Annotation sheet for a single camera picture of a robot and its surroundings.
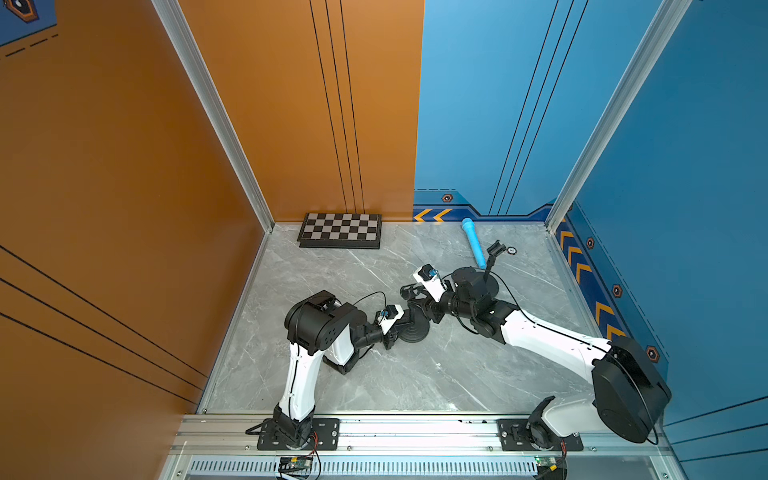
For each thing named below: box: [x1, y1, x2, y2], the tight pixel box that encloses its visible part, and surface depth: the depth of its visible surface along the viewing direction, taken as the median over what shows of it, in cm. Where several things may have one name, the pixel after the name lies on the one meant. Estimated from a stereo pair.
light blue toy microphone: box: [461, 217, 487, 270], surface depth 118 cm
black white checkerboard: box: [297, 212, 383, 249], surface depth 115 cm
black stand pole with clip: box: [484, 240, 507, 282], surface depth 89 cm
